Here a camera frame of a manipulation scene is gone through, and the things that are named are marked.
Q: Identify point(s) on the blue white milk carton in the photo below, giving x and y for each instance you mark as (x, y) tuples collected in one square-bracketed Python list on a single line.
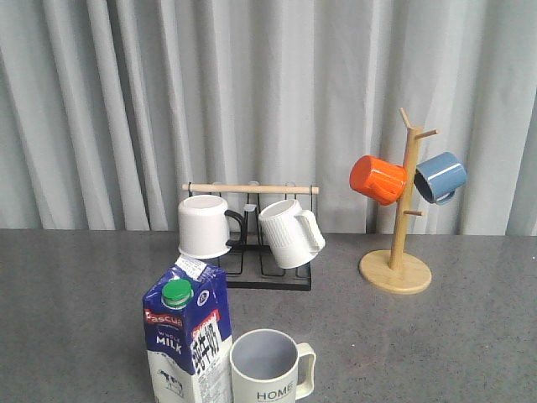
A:
[(188, 333)]

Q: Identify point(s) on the white HOME mug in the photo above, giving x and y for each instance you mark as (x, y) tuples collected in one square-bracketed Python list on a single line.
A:
[(267, 365)]

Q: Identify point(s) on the white ribbed mug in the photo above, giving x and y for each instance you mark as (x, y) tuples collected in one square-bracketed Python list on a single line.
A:
[(292, 233)]

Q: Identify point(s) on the orange enamel mug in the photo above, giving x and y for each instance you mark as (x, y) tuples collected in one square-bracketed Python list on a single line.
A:
[(378, 179)]

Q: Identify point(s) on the wooden mug tree stand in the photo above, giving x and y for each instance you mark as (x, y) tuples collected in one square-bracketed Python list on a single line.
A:
[(392, 269)]

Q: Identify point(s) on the blue enamel mug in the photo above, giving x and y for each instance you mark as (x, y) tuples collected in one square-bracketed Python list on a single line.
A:
[(438, 178)]

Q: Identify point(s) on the grey curtain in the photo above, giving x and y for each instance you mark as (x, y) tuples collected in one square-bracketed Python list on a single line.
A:
[(109, 107)]

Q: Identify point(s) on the black wire mug rack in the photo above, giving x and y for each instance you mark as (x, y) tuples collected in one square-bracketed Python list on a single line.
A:
[(249, 263)]

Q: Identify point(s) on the white mug black handle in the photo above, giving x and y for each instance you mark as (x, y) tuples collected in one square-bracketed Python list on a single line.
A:
[(204, 228)]

